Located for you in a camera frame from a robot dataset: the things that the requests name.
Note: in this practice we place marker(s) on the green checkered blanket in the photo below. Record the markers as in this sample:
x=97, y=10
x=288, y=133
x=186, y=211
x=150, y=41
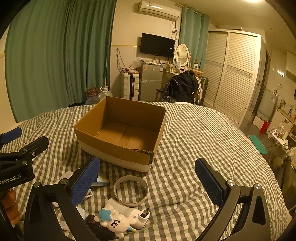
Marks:
x=196, y=139

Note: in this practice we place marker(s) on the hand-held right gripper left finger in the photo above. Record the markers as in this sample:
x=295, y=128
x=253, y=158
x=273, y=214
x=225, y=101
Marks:
x=86, y=183

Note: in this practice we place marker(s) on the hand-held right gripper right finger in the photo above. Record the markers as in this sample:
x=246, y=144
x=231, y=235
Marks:
x=208, y=180

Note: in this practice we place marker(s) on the red fire extinguisher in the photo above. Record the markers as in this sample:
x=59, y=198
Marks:
x=263, y=127

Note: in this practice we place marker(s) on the white oval mirror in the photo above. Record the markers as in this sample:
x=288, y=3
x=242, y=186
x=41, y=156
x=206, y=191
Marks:
x=182, y=55

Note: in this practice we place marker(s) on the white louvered wardrobe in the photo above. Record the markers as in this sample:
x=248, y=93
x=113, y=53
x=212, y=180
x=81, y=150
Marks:
x=235, y=76

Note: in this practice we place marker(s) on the white tote bag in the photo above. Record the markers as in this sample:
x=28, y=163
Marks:
x=199, y=90

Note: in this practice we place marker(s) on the dark green suitcase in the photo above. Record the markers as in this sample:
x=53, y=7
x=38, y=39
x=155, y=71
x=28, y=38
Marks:
x=204, y=90

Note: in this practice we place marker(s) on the brown cardboard box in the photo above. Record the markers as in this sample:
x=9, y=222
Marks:
x=120, y=141

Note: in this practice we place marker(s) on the narrow teal curtain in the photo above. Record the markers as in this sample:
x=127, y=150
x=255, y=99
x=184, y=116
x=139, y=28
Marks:
x=193, y=39

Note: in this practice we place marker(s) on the white air conditioner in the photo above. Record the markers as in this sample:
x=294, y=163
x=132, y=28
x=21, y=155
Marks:
x=159, y=9

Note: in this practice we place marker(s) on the wooden chair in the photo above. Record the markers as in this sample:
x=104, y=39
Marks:
x=159, y=92

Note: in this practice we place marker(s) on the wide green curtain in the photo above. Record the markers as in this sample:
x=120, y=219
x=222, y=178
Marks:
x=57, y=58

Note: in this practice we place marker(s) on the black jacket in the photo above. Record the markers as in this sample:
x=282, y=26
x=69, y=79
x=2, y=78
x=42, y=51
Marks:
x=182, y=85

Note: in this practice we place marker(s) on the silver small fridge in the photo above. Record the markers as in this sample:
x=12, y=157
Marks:
x=150, y=83

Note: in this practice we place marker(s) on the brown patterned bag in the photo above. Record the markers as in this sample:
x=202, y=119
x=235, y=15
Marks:
x=92, y=92

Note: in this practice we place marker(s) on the clear water jug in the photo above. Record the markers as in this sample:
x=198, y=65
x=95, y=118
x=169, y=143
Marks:
x=105, y=93

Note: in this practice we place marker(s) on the person's left hand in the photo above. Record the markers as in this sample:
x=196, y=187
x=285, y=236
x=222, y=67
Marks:
x=13, y=201

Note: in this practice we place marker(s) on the white ribbed suitcase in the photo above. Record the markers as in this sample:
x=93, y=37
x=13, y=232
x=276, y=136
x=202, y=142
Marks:
x=129, y=85

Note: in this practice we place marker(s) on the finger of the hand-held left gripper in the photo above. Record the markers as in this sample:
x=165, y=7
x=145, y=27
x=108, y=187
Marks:
x=11, y=134
x=34, y=146

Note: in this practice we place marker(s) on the black wall television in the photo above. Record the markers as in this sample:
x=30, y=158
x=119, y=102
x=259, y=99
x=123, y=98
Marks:
x=157, y=45

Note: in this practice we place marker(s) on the white dressing table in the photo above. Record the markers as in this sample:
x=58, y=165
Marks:
x=168, y=76

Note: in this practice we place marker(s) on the teal oval board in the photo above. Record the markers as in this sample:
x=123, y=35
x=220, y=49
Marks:
x=257, y=144

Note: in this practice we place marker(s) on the small table with bottles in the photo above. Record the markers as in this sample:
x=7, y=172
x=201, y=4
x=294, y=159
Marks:
x=281, y=135

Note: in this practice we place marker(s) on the white bear toy blue star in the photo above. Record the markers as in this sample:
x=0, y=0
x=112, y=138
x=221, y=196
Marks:
x=115, y=223

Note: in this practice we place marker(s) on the clear plastic bag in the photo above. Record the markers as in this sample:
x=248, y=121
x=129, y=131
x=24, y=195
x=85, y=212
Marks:
x=92, y=100

